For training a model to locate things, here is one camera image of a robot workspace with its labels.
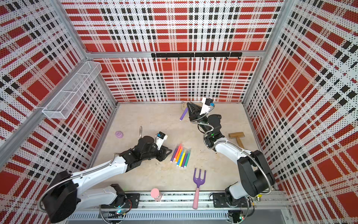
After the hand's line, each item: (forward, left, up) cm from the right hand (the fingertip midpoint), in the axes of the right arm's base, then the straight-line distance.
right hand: (188, 103), depth 76 cm
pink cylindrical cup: (-41, +17, -24) cm, 50 cm away
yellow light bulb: (-41, -37, -31) cm, 63 cm away
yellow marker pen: (-19, +5, -32) cm, 37 cm away
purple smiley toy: (-1, +50, -30) cm, 59 cm away
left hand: (-17, +11, -20) cm, 29 cm away
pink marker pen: (-12, +7, -32) cm, 35 cm away
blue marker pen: (-18, +6, -31) cm, 37 cm away
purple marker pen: (-3, +3, -6) cm, 7 cm away
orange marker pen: (-16, +7, -32) cm, 36 cm away
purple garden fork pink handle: (-33, -5, -32) cm, 46 cm away
